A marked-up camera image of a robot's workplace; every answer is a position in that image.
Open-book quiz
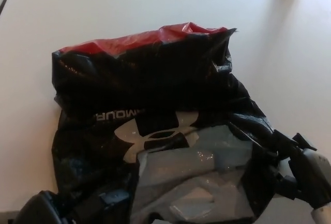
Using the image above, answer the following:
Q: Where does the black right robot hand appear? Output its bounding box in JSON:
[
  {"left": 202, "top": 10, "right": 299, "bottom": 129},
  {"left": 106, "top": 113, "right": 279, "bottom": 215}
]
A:
[{"left": 268, "top": 129, "right": 330, "bottom": 209}]

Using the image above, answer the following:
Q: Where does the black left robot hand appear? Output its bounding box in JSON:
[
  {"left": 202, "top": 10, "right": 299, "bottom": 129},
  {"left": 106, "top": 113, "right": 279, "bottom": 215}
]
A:
[{"left": 14, "top": 191, "right": 64, "bottom": 224}]

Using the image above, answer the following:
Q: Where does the black plastic bag white logo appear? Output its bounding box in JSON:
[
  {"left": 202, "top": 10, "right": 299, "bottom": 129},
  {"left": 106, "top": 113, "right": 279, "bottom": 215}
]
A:
[{"left": 51, "top": 22, "right": 285, "bottom": 224}]

